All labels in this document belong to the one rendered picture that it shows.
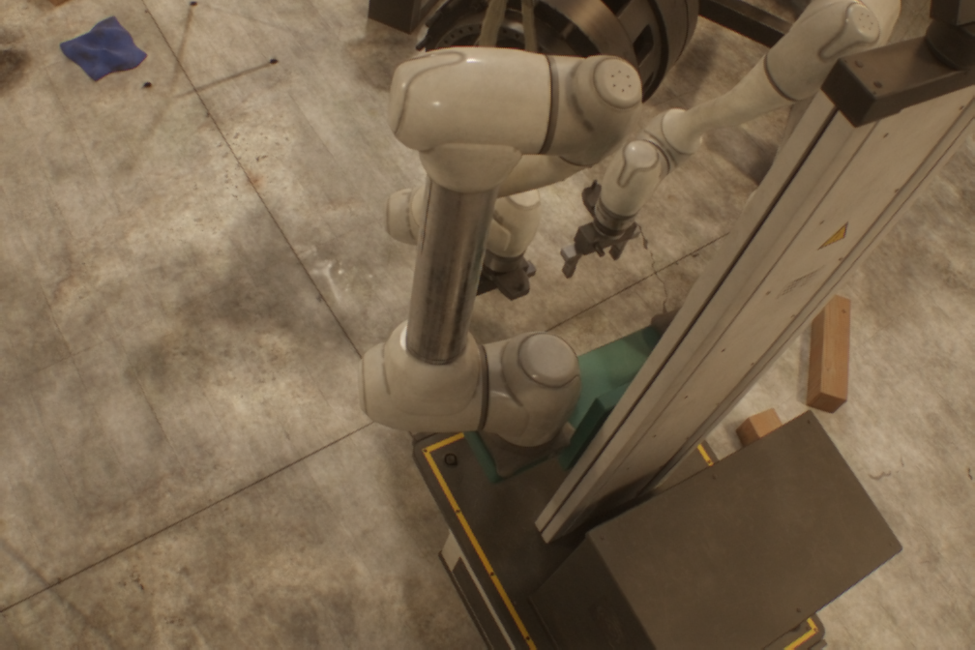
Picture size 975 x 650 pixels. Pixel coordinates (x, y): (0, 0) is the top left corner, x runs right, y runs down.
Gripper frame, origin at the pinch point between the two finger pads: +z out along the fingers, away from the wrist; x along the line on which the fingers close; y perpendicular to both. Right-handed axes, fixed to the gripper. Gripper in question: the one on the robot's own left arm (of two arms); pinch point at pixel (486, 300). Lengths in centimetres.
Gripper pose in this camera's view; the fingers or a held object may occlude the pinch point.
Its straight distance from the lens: 193.2
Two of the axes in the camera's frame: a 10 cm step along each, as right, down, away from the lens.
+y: -4.7, -7.8, 4.1
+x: -8.6, 3.2, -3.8
